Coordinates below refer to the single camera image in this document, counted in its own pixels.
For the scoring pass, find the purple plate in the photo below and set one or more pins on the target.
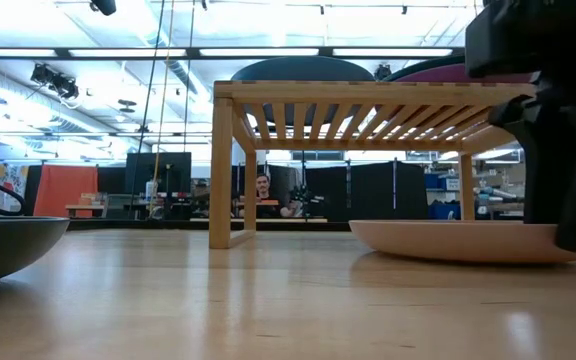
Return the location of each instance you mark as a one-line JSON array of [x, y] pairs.
[[468, 75]]

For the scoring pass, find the teal plate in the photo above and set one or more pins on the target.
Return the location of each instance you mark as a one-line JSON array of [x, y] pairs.
[[428, 64]]

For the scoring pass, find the pink plate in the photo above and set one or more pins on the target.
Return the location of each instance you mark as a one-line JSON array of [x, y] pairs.
[[443, 242]]

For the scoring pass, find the blue plate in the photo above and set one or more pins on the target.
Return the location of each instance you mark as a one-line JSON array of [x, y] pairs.
[[303, 70]]

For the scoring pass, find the dark grey plate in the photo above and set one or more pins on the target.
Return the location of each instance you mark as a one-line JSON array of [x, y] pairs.
[[8, 250]]

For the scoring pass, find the wooden slatted shelf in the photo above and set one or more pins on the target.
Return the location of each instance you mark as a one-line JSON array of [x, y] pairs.
[[368, 92]]

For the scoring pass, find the blue storage bin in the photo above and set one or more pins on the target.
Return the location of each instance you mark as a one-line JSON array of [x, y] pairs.
[[443, 210]]

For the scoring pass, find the black partition panel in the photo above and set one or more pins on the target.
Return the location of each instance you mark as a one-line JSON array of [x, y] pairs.
[[368, 192]]

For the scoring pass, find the person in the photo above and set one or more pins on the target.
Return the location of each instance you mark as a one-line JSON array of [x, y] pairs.
[[264, 192]]

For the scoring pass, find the orange cloth panel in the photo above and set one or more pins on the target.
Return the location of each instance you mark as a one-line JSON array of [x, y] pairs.
[[65, 190]]

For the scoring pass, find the black ceiling-mounted equipment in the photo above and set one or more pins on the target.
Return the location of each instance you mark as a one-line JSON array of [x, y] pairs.
[[55, 80]]

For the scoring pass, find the colourful poster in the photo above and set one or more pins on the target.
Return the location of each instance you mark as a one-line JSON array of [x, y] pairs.
[[3, 182]]

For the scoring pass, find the black overhead camera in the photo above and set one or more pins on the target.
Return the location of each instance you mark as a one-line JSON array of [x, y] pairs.
[[104, 6]]

